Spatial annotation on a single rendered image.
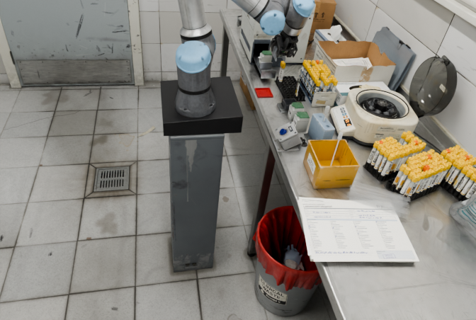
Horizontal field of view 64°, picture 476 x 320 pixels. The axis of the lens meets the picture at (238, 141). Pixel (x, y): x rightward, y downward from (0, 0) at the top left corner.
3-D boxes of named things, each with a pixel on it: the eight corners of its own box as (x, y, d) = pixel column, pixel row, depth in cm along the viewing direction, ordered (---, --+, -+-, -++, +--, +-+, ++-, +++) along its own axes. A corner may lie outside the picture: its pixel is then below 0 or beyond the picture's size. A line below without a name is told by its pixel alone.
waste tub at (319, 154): (302, 161, 134) (307, 139, 128) (338, 161, 137) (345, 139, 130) (313, 190, 124) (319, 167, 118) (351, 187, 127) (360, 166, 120)
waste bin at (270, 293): (239, 260, 202) (248, 203, 174) (304, 252, 210) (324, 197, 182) (255, 332, 174) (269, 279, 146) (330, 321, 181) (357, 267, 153)
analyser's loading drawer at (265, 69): (251, 56, 188) (252, 47, 185) (264, 56, 189) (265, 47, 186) (261, 78, 173) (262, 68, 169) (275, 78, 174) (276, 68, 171)
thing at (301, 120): (291, 125, 150) (295, 111, 146) (303, 124, 151) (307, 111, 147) (295, 132, 147) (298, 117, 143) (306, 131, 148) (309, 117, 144)
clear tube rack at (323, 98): (296, 81, 177) (299, 68, 173) (316, 81, 179) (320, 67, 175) (311, 107, 162) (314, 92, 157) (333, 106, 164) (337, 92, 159)
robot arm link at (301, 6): (293, -14, 128) (317, -7, 129) (284, 9, 138) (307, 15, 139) (290, 5, 125) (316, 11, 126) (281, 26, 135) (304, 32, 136)
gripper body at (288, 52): (275, 59, 149) (284, 40, 138) (271, 40, 152) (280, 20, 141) (293, 58, 151) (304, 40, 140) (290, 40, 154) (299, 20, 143)
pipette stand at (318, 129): (303, 135, 146) (309, 114, 140) (319, 133, 148) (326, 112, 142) (314, 152, 139) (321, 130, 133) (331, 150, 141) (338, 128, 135)
